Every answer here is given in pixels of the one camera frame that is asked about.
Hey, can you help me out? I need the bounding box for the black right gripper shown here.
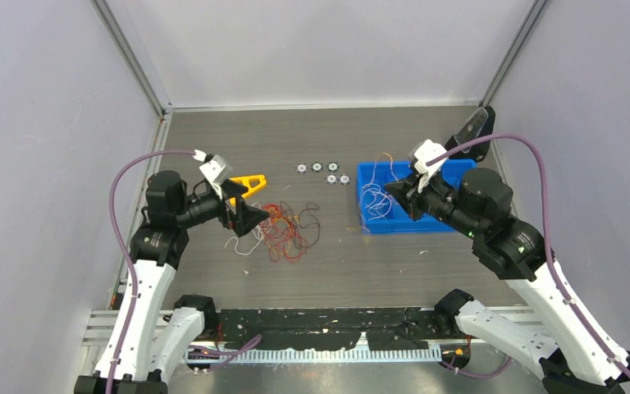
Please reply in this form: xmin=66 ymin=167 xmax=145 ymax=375
xmin=383 ymin=164 xmax=482 ymax=239

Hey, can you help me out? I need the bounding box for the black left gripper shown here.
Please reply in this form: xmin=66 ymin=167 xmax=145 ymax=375
xmin=176 ymin=178 xmax=268 ymax=235

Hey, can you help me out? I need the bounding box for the white wire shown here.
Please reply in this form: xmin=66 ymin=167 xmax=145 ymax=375
xmin=361 ymin=181 xmax=398 ymax=223

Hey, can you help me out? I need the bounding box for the multicolour wire bundle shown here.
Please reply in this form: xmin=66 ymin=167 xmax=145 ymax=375
xmin=224 ymin=201 xmax=322 ymax=264

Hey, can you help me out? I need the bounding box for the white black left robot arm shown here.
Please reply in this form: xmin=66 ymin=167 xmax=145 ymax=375
xmin=74 ymin=171 xmax=269 ymax=393

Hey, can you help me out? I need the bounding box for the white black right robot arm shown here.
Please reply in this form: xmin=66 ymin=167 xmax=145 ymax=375
xmin=385 ymin=168 xmax=630 ymax=393

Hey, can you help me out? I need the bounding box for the blue plastic divided tray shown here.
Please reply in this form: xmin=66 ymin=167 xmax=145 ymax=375
xmin=357 ymin=160 xmax=452 ymax=235

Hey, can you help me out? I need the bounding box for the yellow plastic tool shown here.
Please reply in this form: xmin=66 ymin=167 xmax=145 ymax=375
xmin=231 ymin=174 xmax=267 ymax=199

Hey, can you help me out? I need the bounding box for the black wedge with clear plate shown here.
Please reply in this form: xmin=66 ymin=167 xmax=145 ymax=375
xmin=444 ymin=106 xmax=496 ymax=163

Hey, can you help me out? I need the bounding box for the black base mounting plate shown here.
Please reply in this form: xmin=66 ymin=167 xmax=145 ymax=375
xmin=196 ymin=307 xmax=473 ymax=351

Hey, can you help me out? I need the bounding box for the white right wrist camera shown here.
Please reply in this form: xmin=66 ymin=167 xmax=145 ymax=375
xmin=409 ymin=139 xmax=447 ymax=193

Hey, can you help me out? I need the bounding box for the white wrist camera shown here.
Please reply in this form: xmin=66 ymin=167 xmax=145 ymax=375
xmin=193 ymin=149 xmax=232 ymax=199
xmin=409 ymin=139 xmax=447 ymax=193

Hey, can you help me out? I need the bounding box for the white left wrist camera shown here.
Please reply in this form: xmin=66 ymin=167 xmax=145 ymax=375
xmin=193 ymin=149 xmax=232 ymax=199

